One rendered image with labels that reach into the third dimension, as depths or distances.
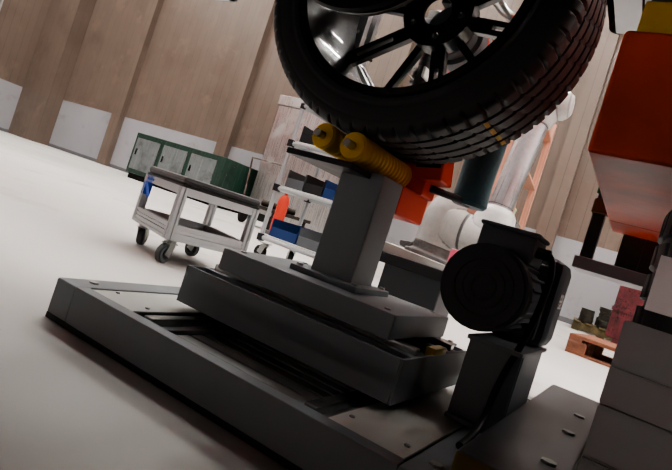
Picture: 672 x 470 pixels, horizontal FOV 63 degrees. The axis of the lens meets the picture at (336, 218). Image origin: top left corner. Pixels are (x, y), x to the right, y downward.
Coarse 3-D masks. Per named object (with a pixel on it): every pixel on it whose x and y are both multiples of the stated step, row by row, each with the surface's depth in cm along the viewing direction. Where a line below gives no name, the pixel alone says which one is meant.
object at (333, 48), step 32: (416, 0) 123; (480, 0) 118; (320, 32) 120; (352, 32) 135; (416, 32) 121; (448, 32) 117; (480, 32) 117; (512, 32) 94; (320, 64) 112; (352, 64) 132; (480, 64) 97; (384, 96) 105
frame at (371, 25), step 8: (368, 16) 139; (376, 16) 143; (360, 24) 140; (368, 24) 140; (376, 24) 143; (360, 32) 140; (368, 32) 144; (376, 32) 144; (360, 40) 139; (368, 40) 143; (360, 64) 141; (360, 72) 138; (368, 80) 141
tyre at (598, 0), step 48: (288, 0) 119; (576, 0) 90; (288, 48) 117; (528, 48) 92; (576, 48) 98; (336, 96) 109; (432, 96) 99; (480, 96) 95; (528, 96) 98; (384, 144) 110; (432, 144) 106; (480, 144) 109
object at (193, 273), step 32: (192, 288) 110; (224, 288) 106; (256, 288) 110; (224, 320) 105; (256, 320) 101; (288, 320) 98; (320, 320) 101; (288, 352) 97; (320, 352) 94; (352, 352) 91; (384, 352) 88; (416, 352) 93; (448, 352) 108; (352, 384) 90; (384, 384) 88; (416, 384) 95; (448, 384) 112
